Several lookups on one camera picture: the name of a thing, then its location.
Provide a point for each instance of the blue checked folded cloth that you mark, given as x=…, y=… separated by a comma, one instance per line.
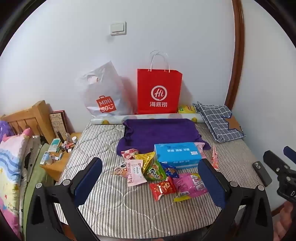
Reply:
x=219, y=122

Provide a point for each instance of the colourful cartoon-print pillow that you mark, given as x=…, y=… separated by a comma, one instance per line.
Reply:
x=11, y=173

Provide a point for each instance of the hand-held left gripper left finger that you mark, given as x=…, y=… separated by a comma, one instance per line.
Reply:
x=90, y=178

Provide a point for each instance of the wooden headboard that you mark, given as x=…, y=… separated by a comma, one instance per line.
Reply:
x=37, y=113

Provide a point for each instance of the white plastic shopping bag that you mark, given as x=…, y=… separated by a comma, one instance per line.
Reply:
x=104, y=92

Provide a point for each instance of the green bed sheet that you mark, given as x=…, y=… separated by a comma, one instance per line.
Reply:
x=34, y=183

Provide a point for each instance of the grey striped bed mattress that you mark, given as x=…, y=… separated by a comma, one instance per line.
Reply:
x=104, y=208

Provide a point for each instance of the purple plush toy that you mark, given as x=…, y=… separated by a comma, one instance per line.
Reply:
x=5, y=131

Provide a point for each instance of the patterned cardboard box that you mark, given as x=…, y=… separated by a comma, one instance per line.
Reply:
x=59, y=125

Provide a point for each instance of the person's right hand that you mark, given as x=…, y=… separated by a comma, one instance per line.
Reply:
x=285, y=222

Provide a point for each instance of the small pink packet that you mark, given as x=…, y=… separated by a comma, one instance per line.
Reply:
x=200, y=148

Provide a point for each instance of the black white printed pillow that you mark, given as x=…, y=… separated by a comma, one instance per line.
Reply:
x=34, y=148

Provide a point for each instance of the yellow snack packet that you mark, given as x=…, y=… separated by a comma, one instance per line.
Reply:
x=145, y=161

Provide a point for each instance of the mushroom-print snack packet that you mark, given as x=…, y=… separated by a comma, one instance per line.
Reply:
x=119, y=170

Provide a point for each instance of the large pink chip bag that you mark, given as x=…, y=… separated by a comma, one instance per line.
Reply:
x=189, y=185

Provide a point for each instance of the dark smartphone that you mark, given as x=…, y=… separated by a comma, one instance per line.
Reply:
x=261, y=173

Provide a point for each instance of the green snack packet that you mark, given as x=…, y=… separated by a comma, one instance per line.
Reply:
x=155, y=173

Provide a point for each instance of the blue tissue pack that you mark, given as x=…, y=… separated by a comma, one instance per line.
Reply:
x=177, y=155

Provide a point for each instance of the pink white snack packet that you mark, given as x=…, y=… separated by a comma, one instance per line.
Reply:
x=136, y=175

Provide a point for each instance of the rolled duck-print mat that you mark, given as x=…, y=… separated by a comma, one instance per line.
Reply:
x=108, y=120

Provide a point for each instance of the red snack packet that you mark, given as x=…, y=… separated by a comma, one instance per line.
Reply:
x=163, y=188

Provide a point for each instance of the strawberry-print snack packet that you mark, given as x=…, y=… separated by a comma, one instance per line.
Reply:
x=129, y=153

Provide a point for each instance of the red paper shopping bag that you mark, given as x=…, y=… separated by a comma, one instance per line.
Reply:
x=159, y=92

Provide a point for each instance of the thin pink stick packet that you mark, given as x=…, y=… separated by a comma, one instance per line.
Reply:
x=215, y=158

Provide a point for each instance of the blue snack packet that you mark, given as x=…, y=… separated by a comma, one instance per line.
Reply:
x=170, y=171

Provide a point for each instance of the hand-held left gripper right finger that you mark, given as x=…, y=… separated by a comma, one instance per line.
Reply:
x=210, y=185

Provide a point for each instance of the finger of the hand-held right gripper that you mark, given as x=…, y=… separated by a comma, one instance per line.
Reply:
x=275, y=163
x=291, y=154

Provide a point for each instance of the white wall light switch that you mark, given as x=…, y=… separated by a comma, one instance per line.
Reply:
x=118, y=28

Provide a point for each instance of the purple towel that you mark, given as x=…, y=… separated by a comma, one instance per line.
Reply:
x=157, y=132

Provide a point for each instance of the cluster of cosmetic bottles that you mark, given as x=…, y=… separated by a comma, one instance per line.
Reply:
x=66, y=146

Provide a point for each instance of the yellow green packet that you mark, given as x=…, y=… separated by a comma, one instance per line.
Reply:
x=186, y=109

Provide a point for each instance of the brown wooden door frame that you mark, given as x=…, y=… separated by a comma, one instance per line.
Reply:
x=239, y=46

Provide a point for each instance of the wooden nightstand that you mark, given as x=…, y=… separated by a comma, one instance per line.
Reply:
x=57, y=166

